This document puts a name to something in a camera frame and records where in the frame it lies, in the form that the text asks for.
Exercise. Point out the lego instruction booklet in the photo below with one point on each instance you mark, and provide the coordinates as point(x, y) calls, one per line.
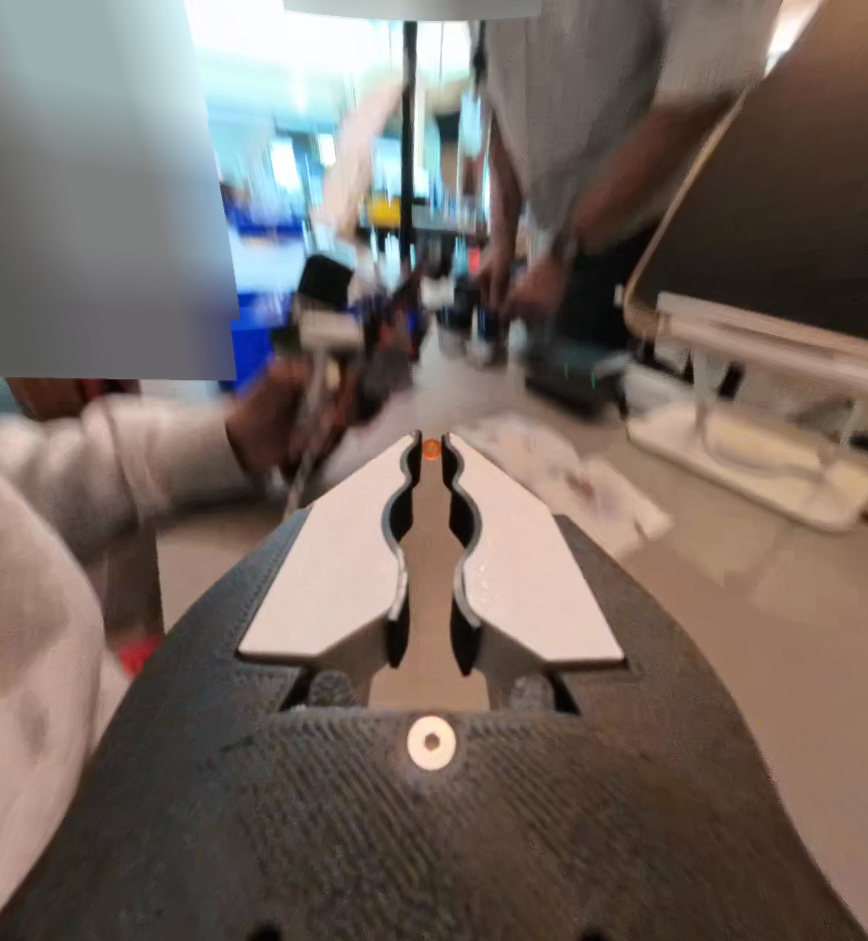
point(551, 470)

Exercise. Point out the person's left forearm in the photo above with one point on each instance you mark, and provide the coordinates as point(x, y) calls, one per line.
point(110, 456)

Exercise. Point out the long black pole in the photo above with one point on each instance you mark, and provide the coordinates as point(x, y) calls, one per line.
point(409, 147)

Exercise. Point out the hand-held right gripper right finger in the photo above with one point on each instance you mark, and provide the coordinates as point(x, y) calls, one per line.
point(537, 588)

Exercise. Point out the white metal stand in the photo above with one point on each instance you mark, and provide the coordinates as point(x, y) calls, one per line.
point(757, 456)

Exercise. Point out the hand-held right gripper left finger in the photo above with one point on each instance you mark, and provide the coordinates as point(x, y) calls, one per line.
point(323, 588)

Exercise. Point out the person's left hand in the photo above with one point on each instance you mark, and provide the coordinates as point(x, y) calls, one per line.
point(265, 426)

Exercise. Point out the black charger box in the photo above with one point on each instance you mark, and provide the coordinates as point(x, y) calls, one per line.
point(573, 375)

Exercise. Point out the person's grey hoodie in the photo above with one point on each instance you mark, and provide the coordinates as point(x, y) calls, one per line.
point(22, 698)

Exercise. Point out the orange round lego stud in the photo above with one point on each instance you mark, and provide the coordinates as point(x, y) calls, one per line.
point(431, 449)

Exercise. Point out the blue plastic bin white tag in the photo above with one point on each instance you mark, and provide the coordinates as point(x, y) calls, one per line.
point(257, 338)

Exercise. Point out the red plastic wrapper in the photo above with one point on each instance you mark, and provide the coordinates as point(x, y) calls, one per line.
point(140, 654)

